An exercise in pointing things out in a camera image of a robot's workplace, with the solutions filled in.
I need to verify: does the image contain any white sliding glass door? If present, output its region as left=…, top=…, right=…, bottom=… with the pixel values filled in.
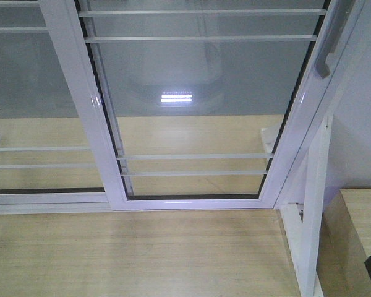
left=39, top=0, right=365, bottom=212

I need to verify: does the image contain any grey metal door handle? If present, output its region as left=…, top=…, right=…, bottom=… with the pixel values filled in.
left=315, top=0, right=354, bottom=79

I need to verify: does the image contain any fixed white glass panel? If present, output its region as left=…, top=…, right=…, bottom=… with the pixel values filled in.
left=0, top=1, right=109, bottom=205

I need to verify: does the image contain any white wooden support brace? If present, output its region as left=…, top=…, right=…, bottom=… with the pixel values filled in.
left=279, top=116, right=333, bottom=296

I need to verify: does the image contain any white outer door frame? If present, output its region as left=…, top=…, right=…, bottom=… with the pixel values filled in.
left=260, top=1, right=371, bottom=209

